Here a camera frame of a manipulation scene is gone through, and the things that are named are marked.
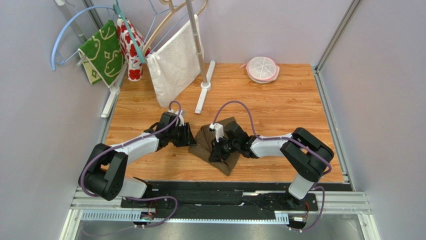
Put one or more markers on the brown cloth napkin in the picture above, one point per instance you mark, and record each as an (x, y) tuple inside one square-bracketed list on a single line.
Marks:
[(203, 150)]

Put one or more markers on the green patterned towel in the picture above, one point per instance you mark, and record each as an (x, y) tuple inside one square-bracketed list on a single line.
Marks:
[(101, 56)]

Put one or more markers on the white pink lidded container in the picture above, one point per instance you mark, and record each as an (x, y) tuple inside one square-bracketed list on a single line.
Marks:
[(262, 70)]

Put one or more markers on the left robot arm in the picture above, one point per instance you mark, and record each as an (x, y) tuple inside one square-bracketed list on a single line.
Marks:
[(104, 172)]

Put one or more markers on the beige wooden hanger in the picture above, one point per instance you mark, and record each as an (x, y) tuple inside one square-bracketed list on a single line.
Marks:
[(171, 10)]

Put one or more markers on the red white patterned cloth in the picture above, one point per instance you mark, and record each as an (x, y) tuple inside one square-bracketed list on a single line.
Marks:
[(135, 67)]

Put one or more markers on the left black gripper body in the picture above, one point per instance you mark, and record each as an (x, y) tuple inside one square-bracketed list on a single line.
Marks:
[(177, 136)]

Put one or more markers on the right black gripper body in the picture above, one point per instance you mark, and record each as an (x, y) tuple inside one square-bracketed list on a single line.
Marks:
[(219, 150)]

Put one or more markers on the teal hanger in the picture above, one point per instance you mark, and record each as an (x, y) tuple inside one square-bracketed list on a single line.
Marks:
[(121, 15)]

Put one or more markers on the white towel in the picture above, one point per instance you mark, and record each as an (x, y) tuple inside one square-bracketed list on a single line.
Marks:
[(174, 66)]

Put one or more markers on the aluminium frame rail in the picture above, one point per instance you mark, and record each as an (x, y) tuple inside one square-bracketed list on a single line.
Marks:
[(338, 33)]

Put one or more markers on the metal drying rack stand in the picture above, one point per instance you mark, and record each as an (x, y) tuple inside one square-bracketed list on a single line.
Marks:
[(206, 75)]

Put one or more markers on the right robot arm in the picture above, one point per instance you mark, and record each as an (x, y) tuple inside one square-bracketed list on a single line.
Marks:
[(309, 156)]

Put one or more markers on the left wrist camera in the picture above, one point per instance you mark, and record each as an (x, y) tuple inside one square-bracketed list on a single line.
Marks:
[(180, 117)]

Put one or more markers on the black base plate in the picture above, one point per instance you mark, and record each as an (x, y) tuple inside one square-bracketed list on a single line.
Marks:
[(233, 200)]

